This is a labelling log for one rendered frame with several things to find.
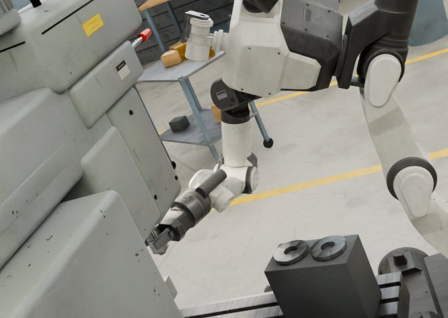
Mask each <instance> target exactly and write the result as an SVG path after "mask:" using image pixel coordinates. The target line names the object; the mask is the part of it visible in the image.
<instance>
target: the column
mask: <svg viewBox="0 0 448 318"><path fill-rule="evenodd" d="M0 318H183V316H182V314H181V312H180V310H179V308H178V306H177V304H176V303H175V301H174V299H173V297H172V295H171V293H170V291H169V289H168V287H167V285H166V284H165V282H164V280H163V278H162V276H161V274H160V272H159V270H158V268H157V266H156V264H155V262H154V260H153V258H152V256H151V254H150V252H149V250H148V248H147V246H146V244H145V243H144V241H143V239H142V237H141V235H140V233H139V231H138V229H137V227H136V225H135V224H134V222H133V220H132V218H131V216H130V214H129V212H128V210H127V208H126V206H125V204H124V202H123V200H122V198H121V196H120V195H119V194H118V192H116V191H113V190H111V191H104V192H101V193H96V194H93V195H89V196H86V197H81V198H78V199H74V200H70V201H66V202H62V203H59V204H58V205H57V206H56V207H55V208H54V210H52V212H50V214H49V215H48V216H47V217H46V218H45V220H44V221H43V222H42V223H41V224H40V225H39V226H38V228H36V230H34V232H33V233H32V234H31V235H30V236H29V238H28V239H27V240H26V241H25V242H24V243H23V244H22V246H20V248H19V249H18V250H17V251H16V252H15V253H14V254H13V256H12V257H11V258H10V259H9V260H8V262H6V264H4V266H3V267H2V268H1V269H0Z"/></svg>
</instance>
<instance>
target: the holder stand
mask: <svg viewBox="0 0 448 318"><path fill-rule="evenodd" d="M264 274H265V276H266V278H267V280H268V282H269V284H270V286H271V289H272V291H273V293H274V295H275V298H276V300H277V302H278V304H279V306H280V308H281V310H282V313H283V315H284V317H285V318H374V317H375V314H376V311H377V308H378V305H379V302H380V299H381V296H382V293H381V290H380V288H379V285H378V283H377V280H376V278H375V275H374V273H373V270H372V268H371V265H370V262H369V260H368V258H367V255H366V252H365V250H364V247H363V244H362V242H361V240H360V237H359V235H358V234H355V235H344V236H340V235H331V236H328V237H324V238H322V239H312V240H306V241H304V240H294V241H289V242H287V243H280V244H279V245H278V247H277V248H276V250H275V252H274V254H273V256H272V258H271V260H270V262H269V263H268V265H267V267H266V268H265V270H264Z"/></svg>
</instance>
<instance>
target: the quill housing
mask: <svg viewBox="0 0 448 318"><path fill-rule="evenodd" d="M105 113H106V115H107V117H108V119H109V121H110V123H111V125H112V126H114V127H116V128H117V129H118V130H119V132H120V134H121V136H122V138H123V140H124V142H125V144H126V146H127V148H128V150H129V152H130V154H131V156H132V158H133V160H134V162H135V164H136V166H137V168H138V170H139V172H140V174H141V176H142V178H143V180H144V182H145V184H146V186H147V188H148V190H149V192H150V194H151V196H152V198H153V200H154V202H155V204H156V206H157V208H158V210H159V214H160V217H159V220H158V222H157V223H156V224H155V225H158V224H160V222H162V220H163V218H164V217H165V216H166V214H167V212H168V210H169V209H170V207H171V206H172V204H173V203H174V201H175V200H176V198H177V196H178V194H179V193H180V191H181V184H180V181H179V179H178V176H177V175H176V173H175V170H174V168H173V166H172V164H171V162H170V160H169V158H168V156H167V154H166V152H165V150H164V148H163V146H162V144H161V142H160V140H159V138H158V135H157V133H156V131H155V129H154V127H153V125H152V123H151V121H150V118H149V116H148V114H147V112H146V110H145V108H144V106H143V104H142V102H141V100H140V98H139V96H138V94H137V92H136V90H134V88H132V87H130V88H129V89H128V90H127V91H126V92H125V93H124V94H123V95H122V96H121V97H120V98H119V99H118V100H117V101H116V102H115V103H114V104H113V105H112V106H111V107H110V108H109V109H108V110H107V111H106V112H105Z"/></svg>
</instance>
